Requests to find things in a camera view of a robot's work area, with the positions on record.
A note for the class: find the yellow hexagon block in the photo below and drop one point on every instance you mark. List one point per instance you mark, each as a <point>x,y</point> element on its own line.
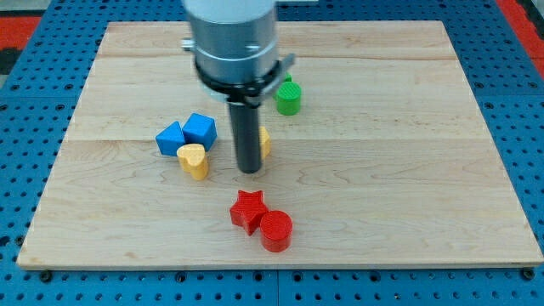
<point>265,142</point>

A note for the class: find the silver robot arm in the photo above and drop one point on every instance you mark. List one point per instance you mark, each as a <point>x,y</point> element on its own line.
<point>235,47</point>

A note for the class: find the blue cube block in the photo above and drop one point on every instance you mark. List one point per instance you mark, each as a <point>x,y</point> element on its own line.
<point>200,129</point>

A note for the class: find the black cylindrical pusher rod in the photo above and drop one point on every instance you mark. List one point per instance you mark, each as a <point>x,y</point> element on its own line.
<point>244,124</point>

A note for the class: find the green cylinder block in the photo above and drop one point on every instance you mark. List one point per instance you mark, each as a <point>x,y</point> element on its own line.
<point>288,98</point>

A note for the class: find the red star block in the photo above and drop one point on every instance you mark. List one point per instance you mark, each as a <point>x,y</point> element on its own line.
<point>248,210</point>

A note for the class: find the red cylinder block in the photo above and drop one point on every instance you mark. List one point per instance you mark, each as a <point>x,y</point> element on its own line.
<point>276,231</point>

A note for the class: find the yellow heart block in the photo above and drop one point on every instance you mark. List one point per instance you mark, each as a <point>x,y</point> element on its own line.
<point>193,160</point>

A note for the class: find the blue triangle block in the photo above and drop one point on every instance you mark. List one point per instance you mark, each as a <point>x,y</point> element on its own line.
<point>170,139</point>

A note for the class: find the wooden board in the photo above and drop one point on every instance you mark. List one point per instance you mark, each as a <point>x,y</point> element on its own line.
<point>388,165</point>

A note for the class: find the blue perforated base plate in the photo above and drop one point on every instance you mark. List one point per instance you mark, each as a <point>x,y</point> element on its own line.
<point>498,51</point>

